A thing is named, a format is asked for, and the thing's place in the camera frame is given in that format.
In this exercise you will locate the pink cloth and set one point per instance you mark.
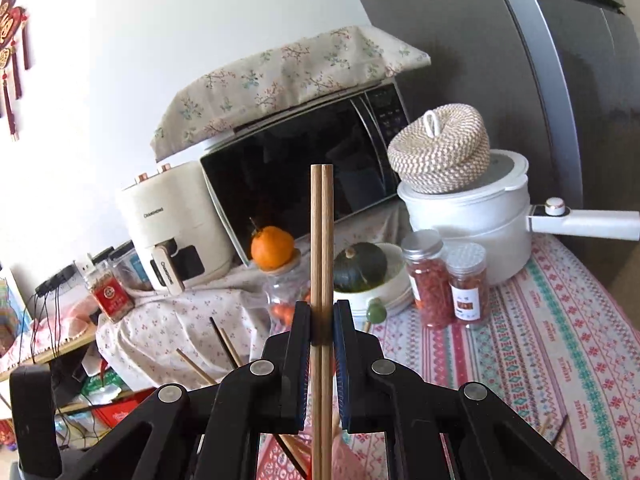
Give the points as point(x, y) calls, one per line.
point(75, 320)

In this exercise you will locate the patterned striped tablecloth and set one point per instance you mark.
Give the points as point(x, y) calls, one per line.
point(550, 335)

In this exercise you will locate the white ceramic pot green knob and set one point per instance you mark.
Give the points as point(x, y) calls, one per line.
point(395, 285)

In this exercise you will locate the orange tangerine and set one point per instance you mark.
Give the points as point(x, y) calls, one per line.
point(272, 250)

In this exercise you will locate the beige floral cover cloth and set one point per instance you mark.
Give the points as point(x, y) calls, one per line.
point(275, 75)

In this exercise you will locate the cream air fryer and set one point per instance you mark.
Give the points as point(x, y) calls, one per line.
point(165, 210)

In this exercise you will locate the white floral draped cloth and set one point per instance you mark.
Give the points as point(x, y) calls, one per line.
point(165, 320)

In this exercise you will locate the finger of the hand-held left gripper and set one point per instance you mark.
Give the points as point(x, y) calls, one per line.
point(32, 410)

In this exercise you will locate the red box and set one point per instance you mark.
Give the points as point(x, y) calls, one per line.
point(125, 410)

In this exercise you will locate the glass jar with small oranges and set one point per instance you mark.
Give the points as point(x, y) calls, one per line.
point(282, 300)

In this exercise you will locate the black microwave oven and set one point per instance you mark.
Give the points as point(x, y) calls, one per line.
point(280, 180)

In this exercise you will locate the colourful carton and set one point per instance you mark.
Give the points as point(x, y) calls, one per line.
point(10, 320)

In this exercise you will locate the clear plastic container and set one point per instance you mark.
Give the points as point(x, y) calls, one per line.
point(132, 265)

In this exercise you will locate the tall jar of red berries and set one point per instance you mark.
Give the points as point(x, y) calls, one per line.
point(430, 285)

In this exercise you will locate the pink perforated utensil holder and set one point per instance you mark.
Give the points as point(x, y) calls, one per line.
point(350, 460)

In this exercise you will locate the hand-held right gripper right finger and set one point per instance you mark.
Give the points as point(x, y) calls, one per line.
point(345, 360)

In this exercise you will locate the grey refrigerator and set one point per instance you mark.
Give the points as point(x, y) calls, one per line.
point(500, 60)

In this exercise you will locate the short labelled jar red contents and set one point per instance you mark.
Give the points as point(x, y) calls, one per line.
point(467, 290)

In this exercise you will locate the dark green squash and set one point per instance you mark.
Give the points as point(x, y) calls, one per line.
point(360, 267)

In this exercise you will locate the red hanging wall ornament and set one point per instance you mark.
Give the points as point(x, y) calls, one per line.
point(12, 25)

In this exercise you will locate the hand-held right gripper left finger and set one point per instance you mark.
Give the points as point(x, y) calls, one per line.
point(295, 360)

